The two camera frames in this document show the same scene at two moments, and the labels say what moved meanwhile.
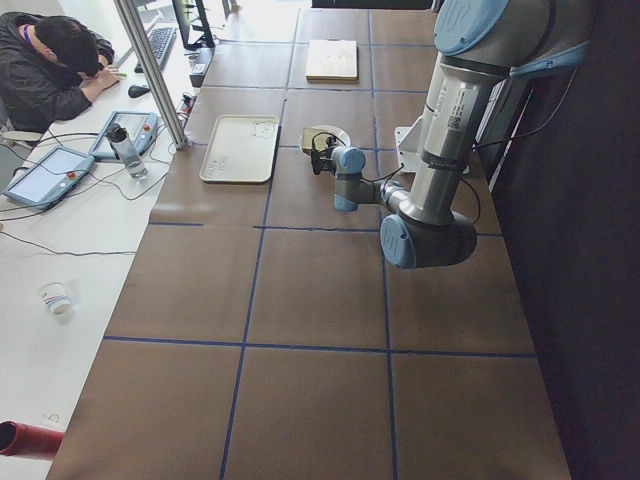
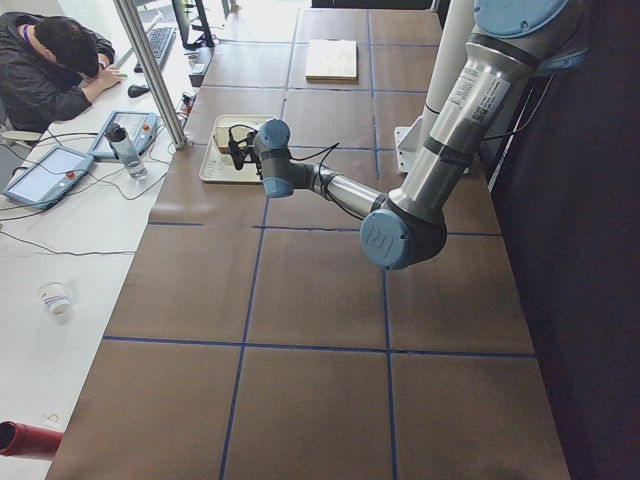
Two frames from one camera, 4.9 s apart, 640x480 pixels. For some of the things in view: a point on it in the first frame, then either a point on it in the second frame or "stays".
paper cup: (56, 296) stays
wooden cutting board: (332, 60) stays
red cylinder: (26, 440) stays
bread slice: (314, 140) to (222, 136)
